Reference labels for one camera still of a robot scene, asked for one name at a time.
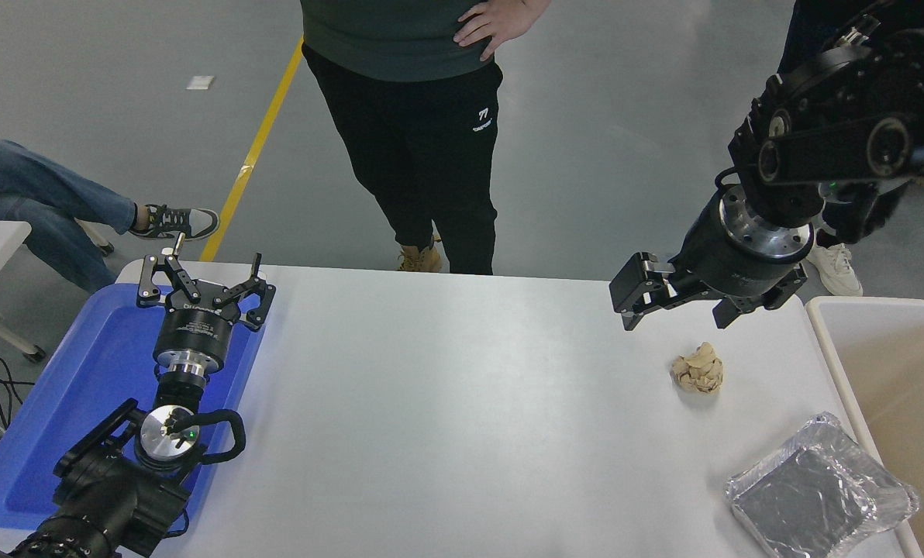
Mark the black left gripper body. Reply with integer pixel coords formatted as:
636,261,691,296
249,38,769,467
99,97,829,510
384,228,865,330
154,298,243,365

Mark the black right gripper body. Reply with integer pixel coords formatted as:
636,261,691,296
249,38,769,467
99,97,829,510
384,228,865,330
667,203,809,305

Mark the silver foil plate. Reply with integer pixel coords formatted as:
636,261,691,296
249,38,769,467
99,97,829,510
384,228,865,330
724,412,922,558

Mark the large pale dustbin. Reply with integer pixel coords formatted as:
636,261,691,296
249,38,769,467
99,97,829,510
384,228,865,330
805,295,924,558

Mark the person's hand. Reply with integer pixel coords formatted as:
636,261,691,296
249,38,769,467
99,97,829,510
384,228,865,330
453,0,552,63

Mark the crumpled tan paper ball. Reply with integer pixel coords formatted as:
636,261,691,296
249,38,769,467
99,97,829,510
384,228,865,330
670,342,725,394

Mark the white chair leg with caster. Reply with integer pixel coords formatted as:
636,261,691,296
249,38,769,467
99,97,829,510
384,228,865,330
74,219,116,257

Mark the standing person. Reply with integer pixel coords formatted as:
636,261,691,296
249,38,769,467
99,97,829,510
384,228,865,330
299,0,552,276
776,0,924,298

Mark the blue plastic tray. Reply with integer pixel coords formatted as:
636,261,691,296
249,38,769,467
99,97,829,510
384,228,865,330
0,283,267,532

